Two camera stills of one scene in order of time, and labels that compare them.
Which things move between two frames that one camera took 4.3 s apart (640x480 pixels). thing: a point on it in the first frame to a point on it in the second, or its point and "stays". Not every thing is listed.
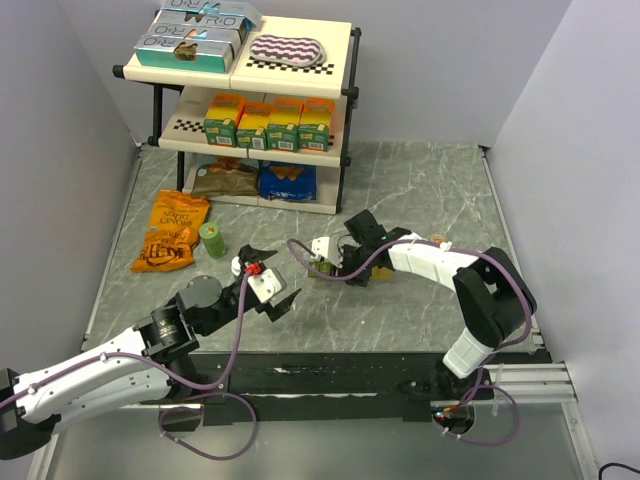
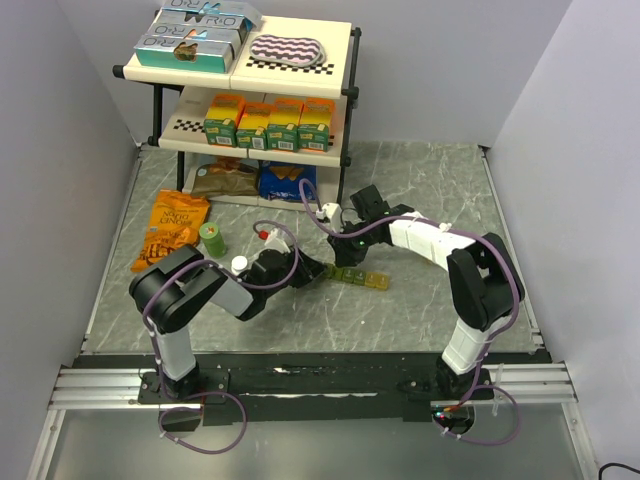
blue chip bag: [288, 181] stays
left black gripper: [278, 309] to [307, 268]
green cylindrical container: [213, 240] stays
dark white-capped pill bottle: [236, 266] stays
